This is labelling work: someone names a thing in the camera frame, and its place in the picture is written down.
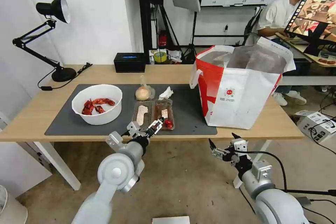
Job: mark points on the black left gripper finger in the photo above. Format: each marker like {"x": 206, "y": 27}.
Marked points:
{"x": 159, "y": 129}
{"x": 157, "y": 122}

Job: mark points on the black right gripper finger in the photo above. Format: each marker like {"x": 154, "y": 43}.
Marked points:
{"x": 236, "y": 135}
{"x": 217, "y": 152}

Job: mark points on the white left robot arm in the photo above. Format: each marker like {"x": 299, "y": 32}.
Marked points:
{"x": 115, "y": 174}

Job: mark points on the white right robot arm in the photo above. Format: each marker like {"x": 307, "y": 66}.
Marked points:
{"x": 273, "y": 200}

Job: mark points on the clear bag with bun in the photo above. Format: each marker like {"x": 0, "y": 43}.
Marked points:
{"x": 143, "y": 93}

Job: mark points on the white red takeout bag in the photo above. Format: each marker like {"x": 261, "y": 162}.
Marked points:
{"x": 236, "y": 103}

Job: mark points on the red cherry tomato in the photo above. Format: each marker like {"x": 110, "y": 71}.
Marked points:
{"x": 166, "y": 122}
{"x": 171, "y": 125}

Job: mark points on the clear tray with tomatoes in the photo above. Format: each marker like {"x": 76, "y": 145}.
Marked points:
{"x": 164, "y": 111}

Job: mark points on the clear tray with pale scrap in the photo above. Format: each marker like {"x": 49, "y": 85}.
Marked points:
{"x": 141, "y": 112}

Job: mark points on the crumpled white tissue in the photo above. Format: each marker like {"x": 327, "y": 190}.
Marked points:
{"x": 166, "y": 93}

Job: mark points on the white round bowl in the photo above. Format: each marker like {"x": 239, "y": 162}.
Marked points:
{"x": 101, "y": 119}

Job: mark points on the small red crayfish shell piece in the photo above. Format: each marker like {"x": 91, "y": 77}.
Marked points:
{"x": 99, "y": 108}

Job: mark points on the long red crayfish shell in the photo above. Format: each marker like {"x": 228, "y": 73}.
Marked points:
{"x": 103, "y": 101}

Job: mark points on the person's white shoe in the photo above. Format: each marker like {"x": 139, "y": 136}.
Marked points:
{"x": 280, "y": 99}
{"x": 296, "y": 97}

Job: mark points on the black tissue box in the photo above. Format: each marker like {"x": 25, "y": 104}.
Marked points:
{"x": 128, "y": 64}

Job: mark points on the yellow tape roll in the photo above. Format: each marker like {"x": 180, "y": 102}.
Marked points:
{"x": 159, "y": 57}

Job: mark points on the white printed cardboard box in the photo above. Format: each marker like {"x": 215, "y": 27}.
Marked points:
{"x": 312, "y": 125}

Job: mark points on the white robot front shell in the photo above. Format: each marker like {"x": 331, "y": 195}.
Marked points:
{"x": 170, "y": 220}

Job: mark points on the dark grey table mat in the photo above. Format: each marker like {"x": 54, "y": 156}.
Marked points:
{"x": 63, "y": 119}

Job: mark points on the white office desk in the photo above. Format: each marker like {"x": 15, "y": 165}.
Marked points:
{"x": 302, "y": 79}

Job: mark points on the black tripod stand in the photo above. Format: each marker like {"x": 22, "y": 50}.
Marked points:
{"x": 194, "y": 40}

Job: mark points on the black desk lamp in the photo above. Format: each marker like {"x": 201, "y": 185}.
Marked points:
{"x": 63, "y": 74}

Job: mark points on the person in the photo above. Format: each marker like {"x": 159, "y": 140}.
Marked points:
{"x": 275, "y": 14}

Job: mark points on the white drawer cabinet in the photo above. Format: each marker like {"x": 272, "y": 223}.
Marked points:
{"x": 21, "y": 166}

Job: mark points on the white round bin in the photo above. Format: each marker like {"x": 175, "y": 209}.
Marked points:
{"x": 10, "y": 208}

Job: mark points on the computer monitor on black stand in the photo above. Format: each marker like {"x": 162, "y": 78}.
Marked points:
{"x": 315, "y": 1}

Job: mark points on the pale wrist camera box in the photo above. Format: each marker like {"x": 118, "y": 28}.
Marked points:
{"x": 133, "y": 128}
{"x": 239, "y": 145}

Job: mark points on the black upright frame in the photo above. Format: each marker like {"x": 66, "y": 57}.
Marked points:
{"x": 144, "y": 11}

